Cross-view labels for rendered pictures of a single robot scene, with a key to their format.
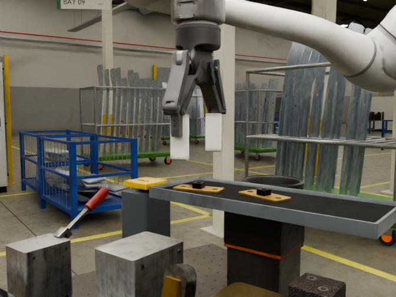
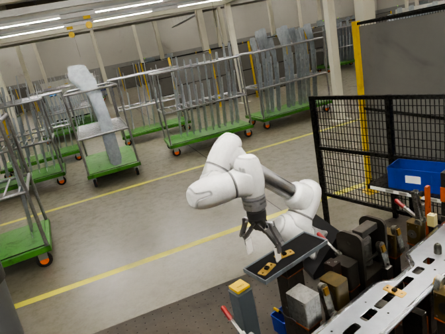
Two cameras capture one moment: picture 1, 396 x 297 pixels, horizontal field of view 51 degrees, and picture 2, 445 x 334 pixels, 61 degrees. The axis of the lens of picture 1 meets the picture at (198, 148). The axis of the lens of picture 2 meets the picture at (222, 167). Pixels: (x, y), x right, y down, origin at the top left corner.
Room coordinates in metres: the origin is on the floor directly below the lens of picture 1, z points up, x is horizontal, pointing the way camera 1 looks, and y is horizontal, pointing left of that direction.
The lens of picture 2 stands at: (0.35, 1.27, 2.03)
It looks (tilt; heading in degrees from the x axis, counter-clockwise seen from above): 17 degrees down; 289
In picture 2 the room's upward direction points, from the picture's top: 12 degrees counter-clockwise
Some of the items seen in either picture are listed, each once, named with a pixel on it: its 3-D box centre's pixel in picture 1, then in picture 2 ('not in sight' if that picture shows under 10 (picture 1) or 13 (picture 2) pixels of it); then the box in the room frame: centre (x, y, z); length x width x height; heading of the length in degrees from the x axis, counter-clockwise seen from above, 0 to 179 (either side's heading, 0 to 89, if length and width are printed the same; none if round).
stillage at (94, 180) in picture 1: (86, 175); not in sight; (5.08, 1.39, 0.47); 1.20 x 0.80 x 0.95; 37
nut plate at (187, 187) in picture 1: (198, 185); (266, 268); (0.70, 0.00, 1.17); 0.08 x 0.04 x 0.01; 65
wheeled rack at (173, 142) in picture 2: not in sight; (201, 105); (3.32, -6.66, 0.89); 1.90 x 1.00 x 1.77; 32
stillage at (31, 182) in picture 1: (56, 162); not in sight; (6.25, 2.16, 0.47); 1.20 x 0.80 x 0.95; 34
